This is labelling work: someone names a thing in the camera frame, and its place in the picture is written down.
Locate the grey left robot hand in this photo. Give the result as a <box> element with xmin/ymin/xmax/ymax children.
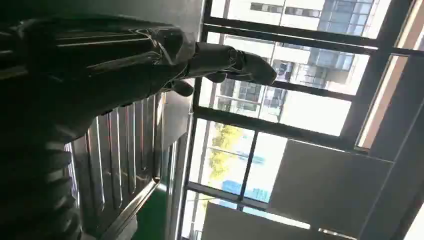
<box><xmin>0</xmin><ymin>14</ymin><xmax>278</xmax><ymax>144</ymax></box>

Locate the ribbed steel tray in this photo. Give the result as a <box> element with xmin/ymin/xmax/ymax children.
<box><xmin>63</xmin><ymin>92</ymin><xmax>167</xmax><ymax>240</ymax></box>

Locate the black window frame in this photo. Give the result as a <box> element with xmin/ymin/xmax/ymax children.
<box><xmin>176</xmin><ymin>0</ymin><xmax>424</xmax><ymax>240</ymax></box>

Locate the large grey wall panel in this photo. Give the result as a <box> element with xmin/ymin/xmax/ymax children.
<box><xmin>267</xmin><ymin>139</ymin><xmax>396</xmax><ymax>239</ymax></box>

